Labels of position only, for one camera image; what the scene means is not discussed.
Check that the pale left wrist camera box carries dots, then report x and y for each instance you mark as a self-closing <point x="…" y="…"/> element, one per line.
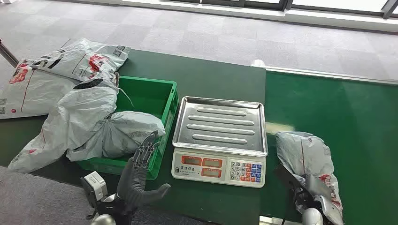
<point x="94" y="184"/>

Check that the green conveyor belt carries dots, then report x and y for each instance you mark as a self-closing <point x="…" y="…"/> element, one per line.
<point x="357" y="124"/>

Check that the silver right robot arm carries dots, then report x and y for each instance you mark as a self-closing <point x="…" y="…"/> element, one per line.
<point x="312" y="217"/>

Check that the large grey draped mailer bag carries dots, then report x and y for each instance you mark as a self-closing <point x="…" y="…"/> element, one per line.
<point x="81" y="115"/>

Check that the silver conveyor side rail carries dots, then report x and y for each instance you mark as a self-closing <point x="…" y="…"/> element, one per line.
<point x="326" y="74"/>

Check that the dark framed window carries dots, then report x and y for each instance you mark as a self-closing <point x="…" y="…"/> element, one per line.
<point x="264" y="3"/>

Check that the grey poly mailer package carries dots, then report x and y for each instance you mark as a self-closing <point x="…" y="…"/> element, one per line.
<point x="303" y="152"/>

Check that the grey bundled mailer package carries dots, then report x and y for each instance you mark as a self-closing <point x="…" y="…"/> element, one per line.
<point x="130" y="130"/>

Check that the dark metal rod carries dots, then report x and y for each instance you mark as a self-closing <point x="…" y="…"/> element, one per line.
<point x="7" y="52"/>

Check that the white electronic scale steel tray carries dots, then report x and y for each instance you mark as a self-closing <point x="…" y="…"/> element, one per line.
<point x="219" y="124"/>

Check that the green plastic crate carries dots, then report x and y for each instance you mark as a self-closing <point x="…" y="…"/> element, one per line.
<point x="146" y="93"/>

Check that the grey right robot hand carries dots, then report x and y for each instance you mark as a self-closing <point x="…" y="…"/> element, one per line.
<point x="293" y="186"/>

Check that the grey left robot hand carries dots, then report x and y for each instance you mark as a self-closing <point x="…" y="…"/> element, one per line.
<point x="132" y="183"/>

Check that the flat white red-print mailer bag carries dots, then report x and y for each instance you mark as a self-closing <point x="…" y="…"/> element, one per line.
<point x="34" y="93"/>

